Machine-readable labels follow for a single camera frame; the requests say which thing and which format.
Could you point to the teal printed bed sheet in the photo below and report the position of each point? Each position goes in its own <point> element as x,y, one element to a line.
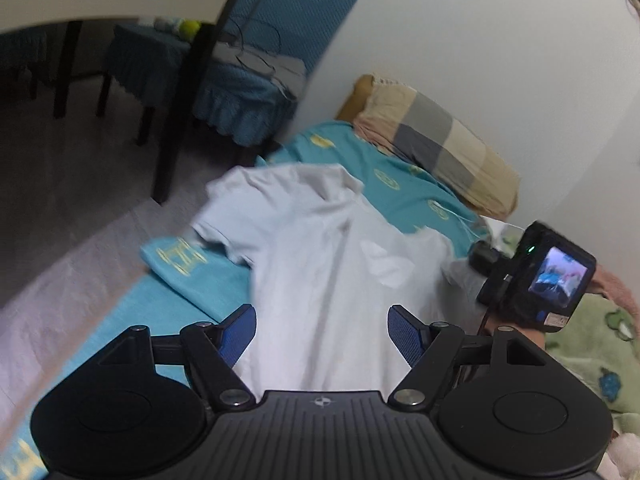
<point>400,190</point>

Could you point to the yellow-green ball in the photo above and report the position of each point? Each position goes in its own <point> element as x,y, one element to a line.
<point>190,28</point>

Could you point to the grey folded towel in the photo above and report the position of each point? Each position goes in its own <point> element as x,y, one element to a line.
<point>280,72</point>

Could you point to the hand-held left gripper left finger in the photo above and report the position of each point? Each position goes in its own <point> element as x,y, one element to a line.
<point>237,335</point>

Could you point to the pink fleece blanket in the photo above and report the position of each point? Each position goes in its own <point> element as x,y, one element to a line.
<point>610,285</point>

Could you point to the green printed fleece blanket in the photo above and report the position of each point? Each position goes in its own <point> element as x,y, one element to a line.
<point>600,360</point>

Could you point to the white shirt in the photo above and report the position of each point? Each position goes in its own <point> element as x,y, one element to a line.
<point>320,240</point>

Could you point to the mustard yellow pillow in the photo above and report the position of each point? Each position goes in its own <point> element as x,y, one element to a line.
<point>355,97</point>

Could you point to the checked beige grey pillow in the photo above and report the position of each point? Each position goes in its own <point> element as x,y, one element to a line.
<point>445,145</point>

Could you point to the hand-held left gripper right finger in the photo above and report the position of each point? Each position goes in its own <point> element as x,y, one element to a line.
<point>405,335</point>

